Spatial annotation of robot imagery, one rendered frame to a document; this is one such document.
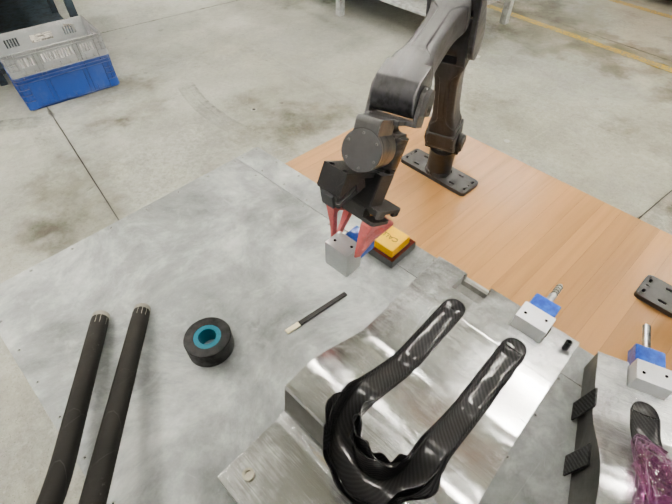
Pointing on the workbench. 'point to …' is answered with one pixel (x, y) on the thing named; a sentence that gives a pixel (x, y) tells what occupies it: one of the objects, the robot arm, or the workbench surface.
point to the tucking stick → (315, 313)
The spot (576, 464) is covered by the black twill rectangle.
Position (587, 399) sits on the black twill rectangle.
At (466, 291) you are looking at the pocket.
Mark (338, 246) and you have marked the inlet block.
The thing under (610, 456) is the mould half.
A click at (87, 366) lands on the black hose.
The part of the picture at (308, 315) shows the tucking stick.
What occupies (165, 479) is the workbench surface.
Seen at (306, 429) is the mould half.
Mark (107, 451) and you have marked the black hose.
